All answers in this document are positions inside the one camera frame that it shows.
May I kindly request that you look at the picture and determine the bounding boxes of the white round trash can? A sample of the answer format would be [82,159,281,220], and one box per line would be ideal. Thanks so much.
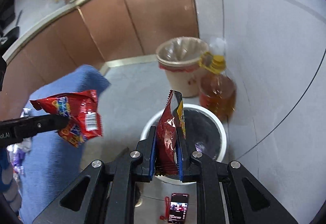
[140,103,227,185]

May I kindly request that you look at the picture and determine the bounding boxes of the brown kitchen cabinets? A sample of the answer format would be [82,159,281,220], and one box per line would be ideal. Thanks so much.
[1,0,199,120]

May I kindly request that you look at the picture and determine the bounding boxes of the red snack chip bag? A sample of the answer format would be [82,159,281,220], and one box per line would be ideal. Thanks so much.
[30,89,102,147]

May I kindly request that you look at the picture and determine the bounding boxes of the blue white gloved left hand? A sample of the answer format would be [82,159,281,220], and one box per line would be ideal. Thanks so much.
[0,148,22,216]

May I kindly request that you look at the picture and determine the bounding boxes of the dark red snack wrapper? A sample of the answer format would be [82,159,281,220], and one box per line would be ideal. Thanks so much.
[155,90,186,176]

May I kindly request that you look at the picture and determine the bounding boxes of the yellow capped cooking oil bottle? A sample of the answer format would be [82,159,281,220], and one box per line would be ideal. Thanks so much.
[198,51,237,121]

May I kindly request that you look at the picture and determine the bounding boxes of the beige lined trash bin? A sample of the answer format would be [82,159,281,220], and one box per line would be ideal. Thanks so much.
[156,37,209,98]

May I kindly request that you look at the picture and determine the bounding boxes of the smartphone with red strap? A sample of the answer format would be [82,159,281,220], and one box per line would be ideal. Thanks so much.
[160,193,189,224]

